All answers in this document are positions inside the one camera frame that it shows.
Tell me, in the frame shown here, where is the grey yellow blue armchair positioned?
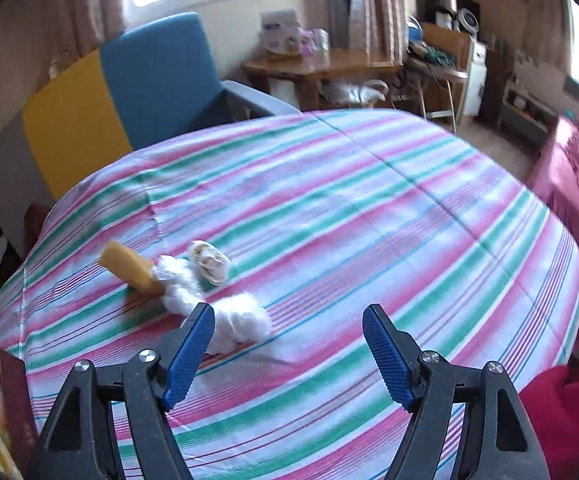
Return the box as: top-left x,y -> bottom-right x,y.
0,12 -> 296,258

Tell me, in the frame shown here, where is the wooden shelf unit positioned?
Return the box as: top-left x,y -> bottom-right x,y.
404,18 -> 487,132

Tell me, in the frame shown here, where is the striped window curtain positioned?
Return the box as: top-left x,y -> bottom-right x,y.
348,0 -> 408,64

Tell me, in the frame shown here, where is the wooden side table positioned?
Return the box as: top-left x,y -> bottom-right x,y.
242,49 -> 403,112

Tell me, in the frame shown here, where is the striped bed sheet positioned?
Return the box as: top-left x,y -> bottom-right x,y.
0,110 -> 579,479

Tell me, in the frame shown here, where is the white product box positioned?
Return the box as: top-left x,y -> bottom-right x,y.
259,9 -> 301,56

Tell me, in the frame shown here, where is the crumpled white plastic bag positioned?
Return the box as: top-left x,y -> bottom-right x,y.
152,255 -> 204,316

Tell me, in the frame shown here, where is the yellow sponge on bed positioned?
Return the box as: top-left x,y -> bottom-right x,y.
99,240 -> 165,296

